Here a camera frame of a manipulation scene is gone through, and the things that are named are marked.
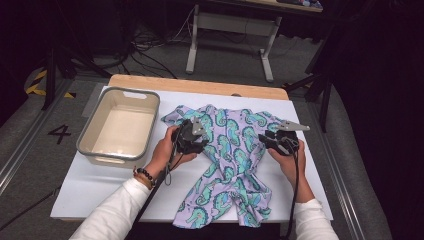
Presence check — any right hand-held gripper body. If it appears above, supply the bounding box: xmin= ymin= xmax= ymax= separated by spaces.
xmin=273 ymin=120 xmax=311 ymax=157

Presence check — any metal floor rail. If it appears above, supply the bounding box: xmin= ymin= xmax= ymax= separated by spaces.
xmin=0 ymin=79 xmax=73 ymax=196
xmin=308 ymin=101 xmax=368 ymax=240

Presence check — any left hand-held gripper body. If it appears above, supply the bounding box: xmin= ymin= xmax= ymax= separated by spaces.
xmin=171 ymin=116 xmax=209 ymax=155

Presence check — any hand-held gripper cable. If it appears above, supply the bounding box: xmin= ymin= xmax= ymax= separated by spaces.
xmin=163 ymin=146 xmax=184 ymax=187
xmin=284 ymin=149 xmax=301 ymax=240

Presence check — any purple seahorse print garment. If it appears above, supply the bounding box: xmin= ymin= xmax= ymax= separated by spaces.
xmin=160 ymin=103 xmax=288 ymax=230

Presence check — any right hand-held gripper cable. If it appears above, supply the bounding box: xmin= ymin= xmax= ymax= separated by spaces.
xmin=284 ymin=149 xmax=301 ymax=240

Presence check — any left hand-held gripper cable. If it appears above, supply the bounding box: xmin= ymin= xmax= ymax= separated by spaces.
xmin=163 ymin=146 xmax=184 ymax=187

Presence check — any black metal stand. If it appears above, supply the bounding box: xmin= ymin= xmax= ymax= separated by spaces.
xmin=283 ymin=19 xmax=338 ymax=133

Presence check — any yellow black hazard tape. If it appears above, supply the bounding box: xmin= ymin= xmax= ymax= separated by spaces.
xmin=25 ymin=69 xmax=77 ymax=99

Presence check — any person's right hand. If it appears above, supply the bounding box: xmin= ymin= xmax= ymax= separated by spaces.
xmin=267 ymin=139 xmax=310 ymax=184

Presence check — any black tripod stand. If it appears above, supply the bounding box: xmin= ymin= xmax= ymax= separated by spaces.
xmin=41 ymin=43 xmax=113 ymax=111

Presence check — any thin black floor cable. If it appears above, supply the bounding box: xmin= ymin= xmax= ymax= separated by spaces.
xmin=0 ymin=186 xmax=63 ymax=232

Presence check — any person's left hand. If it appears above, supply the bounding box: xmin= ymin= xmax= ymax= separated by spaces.
xmin=144 ymin=125 xmax=198 ymax=181

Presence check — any wooden table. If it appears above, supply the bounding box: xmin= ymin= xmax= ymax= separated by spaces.
xmin=108 ymin=73 xmax=290 ymax=101

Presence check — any tangle of black floor cables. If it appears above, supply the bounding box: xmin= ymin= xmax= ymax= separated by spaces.
xmin=109 ymin=6 xmax=198 ymax=79

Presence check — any beige plastic bin grey rim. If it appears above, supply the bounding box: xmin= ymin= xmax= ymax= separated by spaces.
xmin=75 ymin=86 xmax=161 ymax=170

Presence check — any white frame desk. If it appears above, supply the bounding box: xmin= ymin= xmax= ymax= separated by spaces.
xmin=185 ymin=0 xmax=324 ymax=83

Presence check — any dark bead bracelet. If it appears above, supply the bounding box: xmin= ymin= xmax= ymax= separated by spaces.
xmin=133 ymin=166 xmax=157 ymax=190

